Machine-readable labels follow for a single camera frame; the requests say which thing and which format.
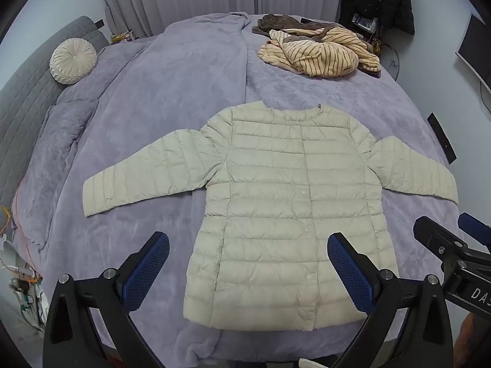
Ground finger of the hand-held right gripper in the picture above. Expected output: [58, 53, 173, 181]
[413, 216, 469, 262]
[458, 212, 491, 248]

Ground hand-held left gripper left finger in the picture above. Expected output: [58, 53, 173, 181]
[42, 231, 170, 368]

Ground beige quilted puffer jacket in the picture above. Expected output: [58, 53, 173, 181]
[82, 100, 460, 332]

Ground dark computer monitor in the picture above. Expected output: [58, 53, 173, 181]
[456, 13, 491, 74]

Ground purple fleece blanket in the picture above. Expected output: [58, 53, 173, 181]
[10, 10, 457, 368]

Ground person's right forearm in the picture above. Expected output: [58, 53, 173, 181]
[458, 312, 491, 368]

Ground cream striped fleece garment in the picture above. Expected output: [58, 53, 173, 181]
[257, 27, 382, 78]

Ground small colourful boxes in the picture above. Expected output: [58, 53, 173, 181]
[110, 30, 137, 44]

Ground purple pillow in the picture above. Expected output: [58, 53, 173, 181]
[23, 98, 101, 188]

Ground brown fleece garment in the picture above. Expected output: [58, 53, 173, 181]
[251, 13, 338, 41]

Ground tangle of cables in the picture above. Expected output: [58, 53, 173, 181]
[0, 205, 48, 332]

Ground grey quilted headboard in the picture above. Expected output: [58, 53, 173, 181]
[0, 15, 110, 208]

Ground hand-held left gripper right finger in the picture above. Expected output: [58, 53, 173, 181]
[327, 232, 454, 368]

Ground round cream pleated cushion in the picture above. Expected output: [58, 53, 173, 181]
[50, 38, 97, 84]

